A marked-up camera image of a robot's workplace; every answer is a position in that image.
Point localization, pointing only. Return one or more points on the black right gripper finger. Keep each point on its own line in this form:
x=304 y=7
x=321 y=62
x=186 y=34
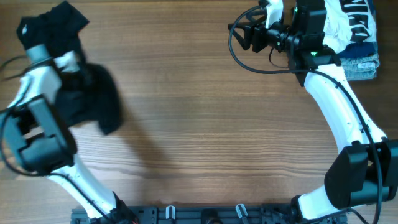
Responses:
x=245 y=40
x=248 y=25

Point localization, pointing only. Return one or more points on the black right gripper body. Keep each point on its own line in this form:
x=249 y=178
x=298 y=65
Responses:
x=277 y=37

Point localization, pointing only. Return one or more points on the black t-shirt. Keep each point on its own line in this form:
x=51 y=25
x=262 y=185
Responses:
x=88 y=91

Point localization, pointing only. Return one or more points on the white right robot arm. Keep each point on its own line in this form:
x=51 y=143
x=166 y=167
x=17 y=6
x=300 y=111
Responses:
x=365 y=170

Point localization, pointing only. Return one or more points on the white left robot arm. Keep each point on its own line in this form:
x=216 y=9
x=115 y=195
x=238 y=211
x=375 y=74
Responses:
x=43 y=146

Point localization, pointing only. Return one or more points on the white printed folded shirt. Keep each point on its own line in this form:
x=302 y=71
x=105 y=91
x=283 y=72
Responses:
x=348 y=22

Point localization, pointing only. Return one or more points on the navy blue folded garment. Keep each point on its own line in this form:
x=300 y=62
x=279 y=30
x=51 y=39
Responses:
x=359 y=50

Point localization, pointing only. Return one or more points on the grey folded garment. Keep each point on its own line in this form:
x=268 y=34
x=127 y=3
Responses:
x=363 y=68

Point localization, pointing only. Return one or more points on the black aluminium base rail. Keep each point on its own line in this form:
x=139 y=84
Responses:
x=262 y=214

